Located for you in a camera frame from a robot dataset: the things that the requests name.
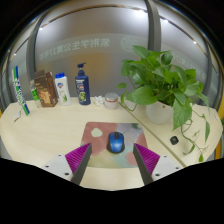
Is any white bottle with blue cap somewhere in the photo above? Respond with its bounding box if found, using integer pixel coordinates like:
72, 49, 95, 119
54, 72, 72, 107

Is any small white round jar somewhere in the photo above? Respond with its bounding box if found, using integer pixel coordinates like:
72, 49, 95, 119
104, 92, 120, 110

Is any white green shuttlecock tube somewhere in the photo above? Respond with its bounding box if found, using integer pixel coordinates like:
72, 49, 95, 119
11, 65, 31, 117

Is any pastel floral mouse pad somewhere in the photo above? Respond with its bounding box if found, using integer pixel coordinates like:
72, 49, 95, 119
79, 121, 150, 169

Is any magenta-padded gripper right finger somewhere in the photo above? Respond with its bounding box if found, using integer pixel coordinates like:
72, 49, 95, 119
132, 143, 183, 186

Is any crumpled white tissue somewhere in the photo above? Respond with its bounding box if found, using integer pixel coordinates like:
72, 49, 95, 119
93, 95, 106, 108

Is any green plant in white pot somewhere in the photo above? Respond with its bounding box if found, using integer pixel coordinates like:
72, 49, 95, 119
116, 45, 212, 163

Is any brown cardboard box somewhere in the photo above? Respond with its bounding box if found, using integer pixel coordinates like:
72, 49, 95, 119
33, 69, 59, 108

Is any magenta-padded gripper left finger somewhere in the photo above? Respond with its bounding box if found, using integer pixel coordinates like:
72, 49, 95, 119
40, 142, 93, 186

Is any small black object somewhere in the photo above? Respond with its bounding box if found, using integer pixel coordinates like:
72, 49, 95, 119
169, 135, 180, 146

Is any small white packet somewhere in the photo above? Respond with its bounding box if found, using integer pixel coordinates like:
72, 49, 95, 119
13, 110, 23, 123

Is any blue and black computer mouse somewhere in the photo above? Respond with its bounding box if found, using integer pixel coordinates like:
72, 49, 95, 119
106, 131, 126, 154

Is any dark blue pump bottle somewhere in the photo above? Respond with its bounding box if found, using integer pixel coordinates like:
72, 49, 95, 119
74, 62, 92, 106

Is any clear bottle with green label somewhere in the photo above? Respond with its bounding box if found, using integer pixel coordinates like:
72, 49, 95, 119
29, 79, 42, 109

